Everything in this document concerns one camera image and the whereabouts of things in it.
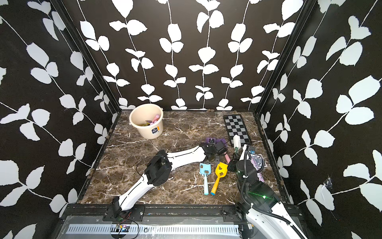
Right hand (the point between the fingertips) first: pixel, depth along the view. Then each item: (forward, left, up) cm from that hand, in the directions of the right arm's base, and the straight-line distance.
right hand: (232, 151), depth 73 cm
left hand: (+6, +5, -20) cm, 22 cm away
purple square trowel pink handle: (+21, +6, -23) cm, 32 cm away
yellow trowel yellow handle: (-1, +3, -21) cm, 21 cm away
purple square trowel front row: (+27, +45, -6) cm, 53 cm away
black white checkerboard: (+32, -11, -19) cm, 39 cm away
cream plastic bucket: (+33, +54, -14) cm, 65 cm away
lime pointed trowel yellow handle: (+32, +55, -17) cm, 66 cm away
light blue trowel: (-1, +12, -21) cm, 24 cm away
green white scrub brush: (+6, -4, -1) cm, 7 cm away
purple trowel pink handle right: (+7, -2, -20) cm, 22 cm away
